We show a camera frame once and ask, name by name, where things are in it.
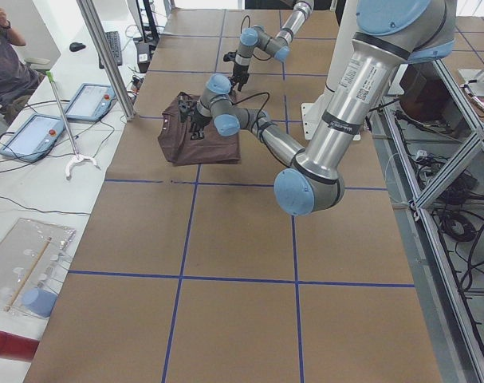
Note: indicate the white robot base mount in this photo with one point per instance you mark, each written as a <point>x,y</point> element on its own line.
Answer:
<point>336,117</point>

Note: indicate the far blue teach pendant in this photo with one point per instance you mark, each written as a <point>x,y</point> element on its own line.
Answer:
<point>90,103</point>

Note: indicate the black computer keyboard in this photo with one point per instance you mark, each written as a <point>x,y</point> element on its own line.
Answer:
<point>114,44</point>

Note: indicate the seated person grey shirt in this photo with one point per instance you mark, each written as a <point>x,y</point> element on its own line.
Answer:
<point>17,80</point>

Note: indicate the blue teach pendant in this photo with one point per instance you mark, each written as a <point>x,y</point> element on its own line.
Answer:
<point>90,103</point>
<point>34,139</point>

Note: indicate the aluminium frame rack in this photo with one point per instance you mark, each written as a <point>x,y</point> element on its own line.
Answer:
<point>429,131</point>

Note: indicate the red cylinder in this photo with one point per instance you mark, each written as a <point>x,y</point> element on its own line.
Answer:
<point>17,348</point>

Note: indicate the clear plastic bag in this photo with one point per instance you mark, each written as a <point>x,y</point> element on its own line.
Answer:
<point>17,249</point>

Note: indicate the dark brown t-shirt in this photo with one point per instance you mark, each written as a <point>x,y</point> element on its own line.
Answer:
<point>184,143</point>

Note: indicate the white reacher grabber stick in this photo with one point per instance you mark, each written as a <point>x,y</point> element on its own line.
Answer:
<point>77,157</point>

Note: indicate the near blue teach pendant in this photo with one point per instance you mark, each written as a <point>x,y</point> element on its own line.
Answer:
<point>34,139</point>

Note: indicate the aluminium frame post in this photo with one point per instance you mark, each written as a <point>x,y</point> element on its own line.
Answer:
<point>96,32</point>

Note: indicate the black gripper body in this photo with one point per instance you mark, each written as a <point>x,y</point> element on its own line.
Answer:
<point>239,71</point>
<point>196,120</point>

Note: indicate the wooden stick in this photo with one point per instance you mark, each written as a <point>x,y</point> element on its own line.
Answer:
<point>27,275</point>

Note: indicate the black computer mouse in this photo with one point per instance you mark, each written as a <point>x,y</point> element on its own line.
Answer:
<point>76,46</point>

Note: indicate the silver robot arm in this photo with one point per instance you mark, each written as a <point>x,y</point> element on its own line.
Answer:
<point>380,36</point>
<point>277,47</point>

